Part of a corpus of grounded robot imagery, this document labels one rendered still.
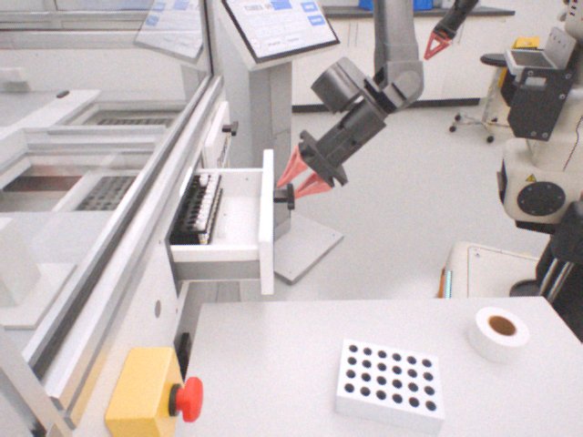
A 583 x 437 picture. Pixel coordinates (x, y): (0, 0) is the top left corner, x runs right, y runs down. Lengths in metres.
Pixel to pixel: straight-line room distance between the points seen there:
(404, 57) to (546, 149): 0.57
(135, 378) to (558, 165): 1.01
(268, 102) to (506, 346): 1.24
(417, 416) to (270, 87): 1.29
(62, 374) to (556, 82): 1.00
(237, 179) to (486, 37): 3.74
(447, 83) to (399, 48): 3.59
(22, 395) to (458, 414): 0.47
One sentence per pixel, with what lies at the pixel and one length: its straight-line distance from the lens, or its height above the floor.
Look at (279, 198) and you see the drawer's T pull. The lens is 0.60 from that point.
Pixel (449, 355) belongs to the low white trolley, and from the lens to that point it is 0.61.
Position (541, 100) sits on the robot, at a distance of 1.03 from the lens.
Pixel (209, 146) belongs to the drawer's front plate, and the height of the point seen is 0.92.
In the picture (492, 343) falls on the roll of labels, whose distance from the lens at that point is 0.61.
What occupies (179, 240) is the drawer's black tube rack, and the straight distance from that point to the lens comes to 0.60.
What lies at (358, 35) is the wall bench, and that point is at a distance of 3.73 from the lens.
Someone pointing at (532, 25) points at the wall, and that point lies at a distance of 5.39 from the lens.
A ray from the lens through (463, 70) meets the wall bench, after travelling 4.25.
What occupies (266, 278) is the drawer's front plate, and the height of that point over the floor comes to 0.86.
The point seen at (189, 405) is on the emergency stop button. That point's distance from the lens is 0.39.
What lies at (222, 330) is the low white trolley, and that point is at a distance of 0.60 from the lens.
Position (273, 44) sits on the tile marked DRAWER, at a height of 1.00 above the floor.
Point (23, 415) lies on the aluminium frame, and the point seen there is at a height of 1.00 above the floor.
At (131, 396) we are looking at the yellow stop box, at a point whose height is 0.91.
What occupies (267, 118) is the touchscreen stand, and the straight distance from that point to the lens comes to 1.58.
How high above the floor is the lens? 1.23
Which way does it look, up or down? 33 degrees down
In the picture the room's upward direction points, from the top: straight up
